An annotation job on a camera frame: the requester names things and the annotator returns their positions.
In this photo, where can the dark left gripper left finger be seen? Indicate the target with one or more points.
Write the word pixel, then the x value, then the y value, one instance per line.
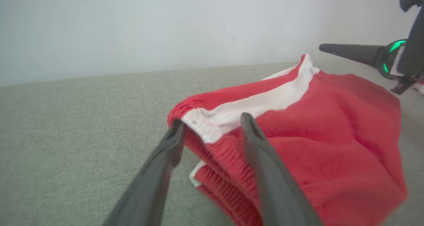
pixel 149 189

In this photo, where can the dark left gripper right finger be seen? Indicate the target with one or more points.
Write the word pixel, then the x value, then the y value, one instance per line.
pixel 275 189

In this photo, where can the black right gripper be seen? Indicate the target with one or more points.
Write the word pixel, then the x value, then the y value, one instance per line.
pixel 414 54

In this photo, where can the red white sports jersey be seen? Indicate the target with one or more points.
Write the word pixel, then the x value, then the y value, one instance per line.
pixel 420 87

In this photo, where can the red white sports shorts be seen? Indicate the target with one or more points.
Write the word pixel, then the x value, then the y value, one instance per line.
pixel 331 136

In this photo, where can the grey fabric sofa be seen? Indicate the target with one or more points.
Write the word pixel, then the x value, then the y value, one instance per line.
pixel 82 136

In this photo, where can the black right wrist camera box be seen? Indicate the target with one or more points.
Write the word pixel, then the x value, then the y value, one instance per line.
pixel 412 1

